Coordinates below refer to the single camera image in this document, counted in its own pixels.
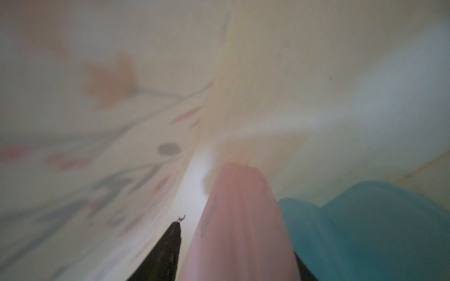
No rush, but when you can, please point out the cream floral canvas tote bag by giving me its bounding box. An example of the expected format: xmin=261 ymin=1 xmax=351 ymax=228
xmin=1 ymin=1 xmax=450 ymax=281

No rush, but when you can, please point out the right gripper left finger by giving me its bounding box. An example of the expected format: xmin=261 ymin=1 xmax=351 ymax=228
xmin=127 ymin=216 xmax=185 ymax=281

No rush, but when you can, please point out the blue grey pencil case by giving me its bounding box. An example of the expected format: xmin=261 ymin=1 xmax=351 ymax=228
xmin=278 ymin=181 xmax=450 ymax=281

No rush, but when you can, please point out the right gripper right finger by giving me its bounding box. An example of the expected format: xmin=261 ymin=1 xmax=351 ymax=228
xmin=294 ymin=253 xmax=318 ymax=281

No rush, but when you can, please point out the pink pencil case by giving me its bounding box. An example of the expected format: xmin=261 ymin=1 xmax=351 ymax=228
xmin=178 ymin=163 xmax=301 ymax=281

